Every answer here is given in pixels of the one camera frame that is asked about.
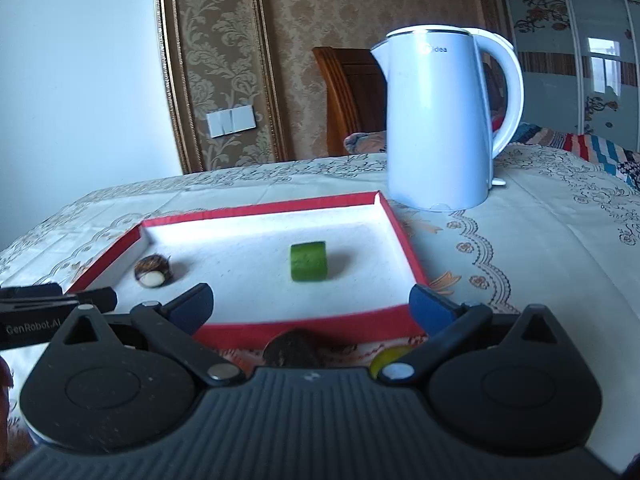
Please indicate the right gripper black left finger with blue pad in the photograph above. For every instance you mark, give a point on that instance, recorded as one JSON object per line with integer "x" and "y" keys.
{"x": 168, "y": 329}

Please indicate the red shallow box tray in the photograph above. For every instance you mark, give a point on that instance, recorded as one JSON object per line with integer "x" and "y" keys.
{"x": 243, "y": 253}

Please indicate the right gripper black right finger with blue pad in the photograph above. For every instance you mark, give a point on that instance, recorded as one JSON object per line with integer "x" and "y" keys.
{"x": 454, "y": 329}

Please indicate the floral pillow behind table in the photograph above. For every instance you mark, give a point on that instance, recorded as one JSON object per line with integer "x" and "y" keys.
{"x": 365, "y": 142}

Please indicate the white wall switch panel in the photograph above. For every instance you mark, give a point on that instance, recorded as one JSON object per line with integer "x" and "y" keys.
{"x": 233, "y": 120}

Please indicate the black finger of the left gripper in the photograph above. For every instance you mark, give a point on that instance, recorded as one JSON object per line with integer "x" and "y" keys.
{"x": 20, "y": 297}

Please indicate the embroidered white tablecloth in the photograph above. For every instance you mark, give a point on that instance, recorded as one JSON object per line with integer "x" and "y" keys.
{"x": 560, "y": 232}

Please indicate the white electric kettle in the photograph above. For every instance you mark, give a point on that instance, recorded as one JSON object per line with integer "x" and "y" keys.
{"x": 440, "y": 141}

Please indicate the brown wooden headboard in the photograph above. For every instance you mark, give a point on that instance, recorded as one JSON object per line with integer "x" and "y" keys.
{"x": 355, "y": 94}

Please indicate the mirrored floral wardrobe door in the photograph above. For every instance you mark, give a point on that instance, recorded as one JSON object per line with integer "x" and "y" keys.
{"x": 580, "y": 63}

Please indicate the green tomato right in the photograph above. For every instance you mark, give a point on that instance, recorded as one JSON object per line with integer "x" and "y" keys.
{"x": 387, "y": 356}

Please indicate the striped colourful bedding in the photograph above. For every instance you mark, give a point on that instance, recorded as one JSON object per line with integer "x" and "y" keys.
{"x": 611, "y": 157}

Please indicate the green cucumber chunk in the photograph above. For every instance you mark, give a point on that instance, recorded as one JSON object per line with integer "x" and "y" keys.
{"x": 309, "y": 262}

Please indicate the person's hand at left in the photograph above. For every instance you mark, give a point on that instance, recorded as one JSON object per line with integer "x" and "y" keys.
{"x": 6, "y": 384}

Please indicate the dark sugarcane cylinder piece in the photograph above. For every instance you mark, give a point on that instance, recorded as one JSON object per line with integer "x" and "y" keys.
{"x": 293, "y": 349}

